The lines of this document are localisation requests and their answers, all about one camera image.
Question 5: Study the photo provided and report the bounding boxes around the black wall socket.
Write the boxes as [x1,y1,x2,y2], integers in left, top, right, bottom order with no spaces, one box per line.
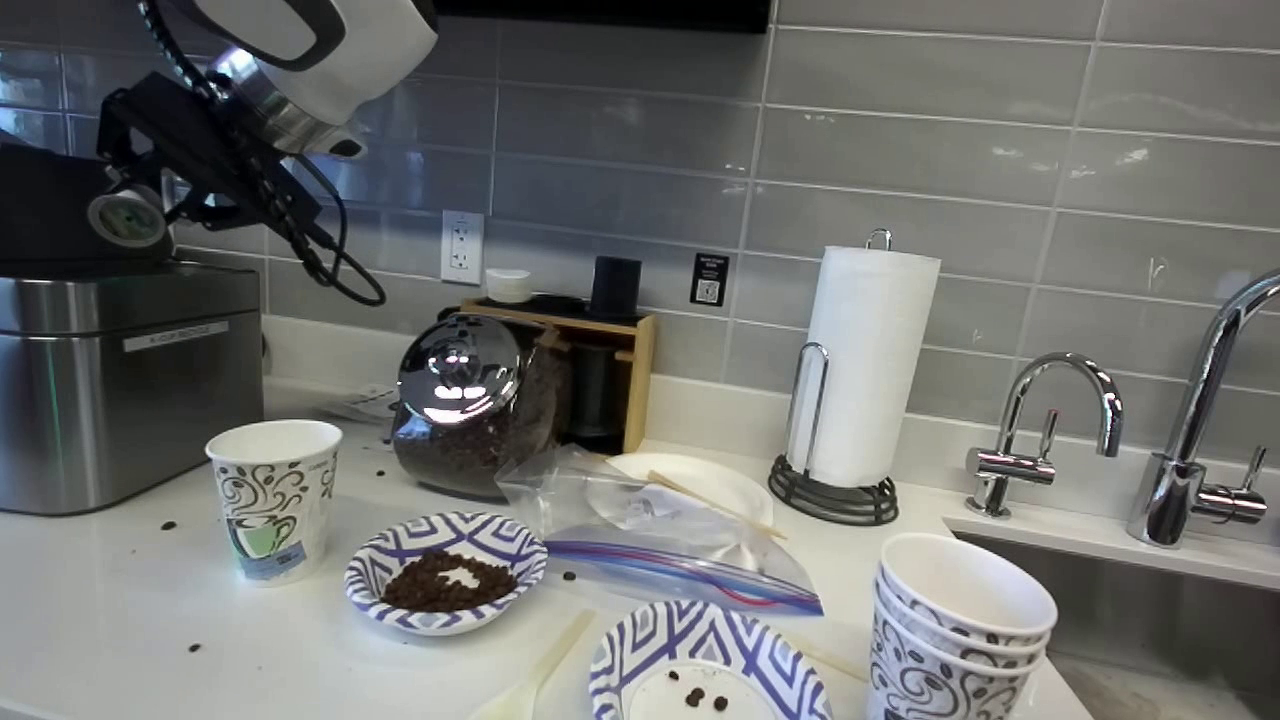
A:
[688,246,734,312]

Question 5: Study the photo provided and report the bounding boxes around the white swirl paper cup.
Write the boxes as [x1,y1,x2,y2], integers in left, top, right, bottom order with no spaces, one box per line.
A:
[873,591,1052,675]
[860,615,1041,720]
[873,530,1062,655]

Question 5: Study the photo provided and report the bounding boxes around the white power outlet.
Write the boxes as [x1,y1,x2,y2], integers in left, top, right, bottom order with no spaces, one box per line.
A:
[436,206,488,287]

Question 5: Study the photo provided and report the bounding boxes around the black wire towel holder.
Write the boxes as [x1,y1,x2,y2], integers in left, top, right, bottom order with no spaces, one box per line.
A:
[765,227,906,526]

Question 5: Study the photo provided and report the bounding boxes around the small white coffee pod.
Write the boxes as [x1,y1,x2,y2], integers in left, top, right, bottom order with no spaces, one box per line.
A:
[84,183,173,253]

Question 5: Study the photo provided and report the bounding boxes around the wooden box holder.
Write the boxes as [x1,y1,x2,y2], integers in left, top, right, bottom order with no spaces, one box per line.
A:
[456,295,661,455]

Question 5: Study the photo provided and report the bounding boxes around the small white object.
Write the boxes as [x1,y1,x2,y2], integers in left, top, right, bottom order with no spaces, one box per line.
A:
[481,264,535,309]

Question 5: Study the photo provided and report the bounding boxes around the large chrome faucet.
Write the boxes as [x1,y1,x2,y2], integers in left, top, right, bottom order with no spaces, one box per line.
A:
[1128,264,1280,548]

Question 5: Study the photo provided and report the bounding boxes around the steel sink basin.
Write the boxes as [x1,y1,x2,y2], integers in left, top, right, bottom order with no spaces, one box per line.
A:
[946,510,1280,720]

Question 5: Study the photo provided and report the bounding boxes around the small chrome faucet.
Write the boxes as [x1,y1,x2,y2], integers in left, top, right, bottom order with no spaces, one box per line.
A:
[965,349,1128,520]

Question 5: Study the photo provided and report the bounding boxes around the black cylinder container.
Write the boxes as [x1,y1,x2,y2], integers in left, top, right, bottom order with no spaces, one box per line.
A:
[587,253,646,324]

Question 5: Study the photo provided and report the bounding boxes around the chrome jar lid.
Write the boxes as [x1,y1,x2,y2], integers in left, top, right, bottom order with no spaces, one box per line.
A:
[397,312,527,432]

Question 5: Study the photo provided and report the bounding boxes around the blue patterned paper bowl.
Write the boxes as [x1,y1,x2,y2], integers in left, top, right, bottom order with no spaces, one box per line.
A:
[585,595,833,720]
[341,508,553,640]

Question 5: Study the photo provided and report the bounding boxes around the clear zip plastic bag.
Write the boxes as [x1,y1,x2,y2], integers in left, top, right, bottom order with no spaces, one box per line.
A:
[512,443,827,619]

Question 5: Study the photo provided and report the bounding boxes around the white paper plate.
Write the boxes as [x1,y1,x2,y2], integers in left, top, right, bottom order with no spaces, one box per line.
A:
[606,449,778,530]

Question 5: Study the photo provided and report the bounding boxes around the paper cup with mug print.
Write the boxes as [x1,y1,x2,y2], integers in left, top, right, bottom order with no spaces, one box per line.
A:
[199,415,349,583]

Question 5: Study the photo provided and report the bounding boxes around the pile of coffee grounds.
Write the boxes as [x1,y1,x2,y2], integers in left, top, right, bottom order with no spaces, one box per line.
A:
[382,548,521,615]

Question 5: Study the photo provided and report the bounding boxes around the black box appliance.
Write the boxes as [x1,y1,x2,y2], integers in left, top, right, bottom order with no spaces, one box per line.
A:
[0,136,176,266]

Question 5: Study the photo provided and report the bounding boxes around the dark wall cabinet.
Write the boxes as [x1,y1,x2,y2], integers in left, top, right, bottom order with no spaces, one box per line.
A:
[432,0,778,37]

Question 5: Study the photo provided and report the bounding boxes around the white paper towel roll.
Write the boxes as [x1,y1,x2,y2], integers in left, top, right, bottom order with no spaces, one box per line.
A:
[784,241,946,490]

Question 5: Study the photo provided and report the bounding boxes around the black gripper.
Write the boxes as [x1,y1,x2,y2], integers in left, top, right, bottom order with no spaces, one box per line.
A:
[92,72,329,270]

